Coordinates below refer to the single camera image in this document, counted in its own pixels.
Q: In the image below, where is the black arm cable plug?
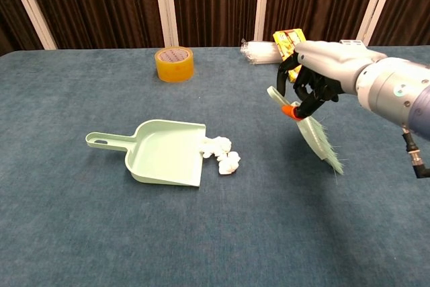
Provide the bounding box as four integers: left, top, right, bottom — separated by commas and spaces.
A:
401, 124, 430, 179

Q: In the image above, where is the yellow printed cardboard box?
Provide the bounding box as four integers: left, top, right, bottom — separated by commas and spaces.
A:
272, 30, 305, 83

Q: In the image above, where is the clear plastic wrapped pack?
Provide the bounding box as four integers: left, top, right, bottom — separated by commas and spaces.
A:
240, 39, 283, 66

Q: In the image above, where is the blue table mat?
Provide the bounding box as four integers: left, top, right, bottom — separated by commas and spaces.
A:
0, 44, 430, 287

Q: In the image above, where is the yellowish packing tape roll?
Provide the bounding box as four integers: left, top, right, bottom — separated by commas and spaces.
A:
154, 46, 195, 83

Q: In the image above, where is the light green plastic dustpan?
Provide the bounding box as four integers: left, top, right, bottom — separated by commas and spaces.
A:
85, 119, 207, 188

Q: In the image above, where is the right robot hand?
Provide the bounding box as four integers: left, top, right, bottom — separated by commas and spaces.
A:
275, 40, 387, 122

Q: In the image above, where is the light green hand broom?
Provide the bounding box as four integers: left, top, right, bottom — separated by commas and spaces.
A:
267, 85, 345, 186

